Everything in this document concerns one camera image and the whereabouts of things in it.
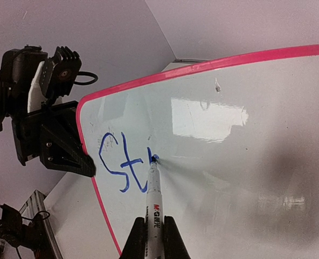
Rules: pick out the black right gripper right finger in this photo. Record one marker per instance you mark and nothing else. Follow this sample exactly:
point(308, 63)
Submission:
point(174, 247)

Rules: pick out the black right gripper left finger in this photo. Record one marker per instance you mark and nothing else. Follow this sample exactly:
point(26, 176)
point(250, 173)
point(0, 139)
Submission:
point(134, 247)

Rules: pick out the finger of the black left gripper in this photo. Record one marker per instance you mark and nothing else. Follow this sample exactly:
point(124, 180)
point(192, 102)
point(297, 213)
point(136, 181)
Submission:
point(61, 149)

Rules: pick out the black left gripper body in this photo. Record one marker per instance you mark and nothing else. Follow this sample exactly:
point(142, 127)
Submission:
point(26, 128)

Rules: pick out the white marker pen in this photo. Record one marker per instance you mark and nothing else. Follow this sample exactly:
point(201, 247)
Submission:
point(154, 247)

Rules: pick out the pink framed whiteboard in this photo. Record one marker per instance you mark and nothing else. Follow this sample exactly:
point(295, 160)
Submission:
point(237, 144)

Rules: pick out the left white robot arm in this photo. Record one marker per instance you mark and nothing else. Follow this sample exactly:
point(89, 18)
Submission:
point(17, 70)

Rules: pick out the aluminium front rail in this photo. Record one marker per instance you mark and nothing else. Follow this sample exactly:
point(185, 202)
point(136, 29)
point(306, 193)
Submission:
point(29, 227)

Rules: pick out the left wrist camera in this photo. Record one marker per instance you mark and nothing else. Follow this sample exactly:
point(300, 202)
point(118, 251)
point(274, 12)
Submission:
point(53, 79)

